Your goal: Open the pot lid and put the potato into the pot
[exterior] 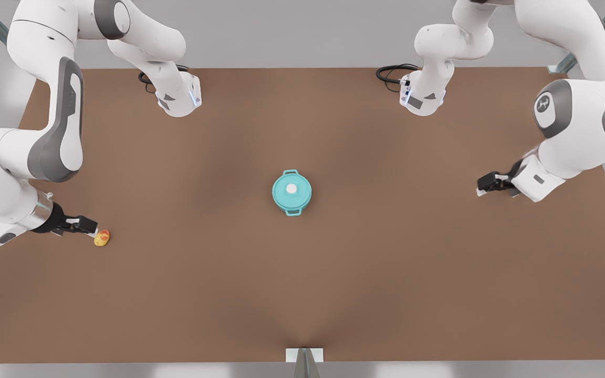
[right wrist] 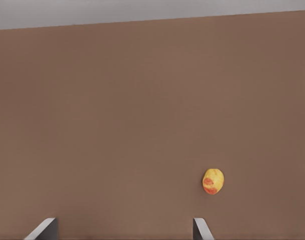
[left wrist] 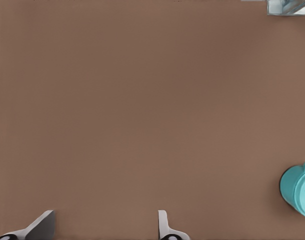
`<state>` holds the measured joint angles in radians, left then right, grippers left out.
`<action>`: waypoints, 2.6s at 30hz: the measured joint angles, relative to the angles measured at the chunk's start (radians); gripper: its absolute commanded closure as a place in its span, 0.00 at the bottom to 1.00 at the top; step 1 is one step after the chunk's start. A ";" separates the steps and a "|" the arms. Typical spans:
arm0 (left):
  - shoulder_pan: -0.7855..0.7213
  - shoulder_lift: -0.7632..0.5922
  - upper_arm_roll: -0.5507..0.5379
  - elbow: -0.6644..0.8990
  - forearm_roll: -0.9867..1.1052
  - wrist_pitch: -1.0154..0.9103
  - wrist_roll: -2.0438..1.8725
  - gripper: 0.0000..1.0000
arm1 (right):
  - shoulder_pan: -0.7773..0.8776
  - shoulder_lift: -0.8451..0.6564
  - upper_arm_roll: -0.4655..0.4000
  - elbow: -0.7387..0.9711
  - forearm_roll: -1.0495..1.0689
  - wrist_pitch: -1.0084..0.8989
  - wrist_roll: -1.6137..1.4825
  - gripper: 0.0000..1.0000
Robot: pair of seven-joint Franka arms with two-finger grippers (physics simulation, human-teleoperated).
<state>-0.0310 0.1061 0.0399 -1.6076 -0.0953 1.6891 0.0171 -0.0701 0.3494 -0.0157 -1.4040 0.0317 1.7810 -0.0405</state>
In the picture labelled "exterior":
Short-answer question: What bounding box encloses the teal lid with white knob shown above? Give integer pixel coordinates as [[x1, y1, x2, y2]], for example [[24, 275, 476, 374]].
[[273, 174, 312, 210]]

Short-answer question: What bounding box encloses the black cable loop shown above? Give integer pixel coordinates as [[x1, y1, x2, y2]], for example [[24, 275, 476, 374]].
[[138, 65, 191, 95], [375, 64, 422, 93]]

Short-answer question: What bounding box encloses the teal pot with handles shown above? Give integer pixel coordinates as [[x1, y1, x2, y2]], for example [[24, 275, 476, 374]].
[[272, 169, 313, 217]]

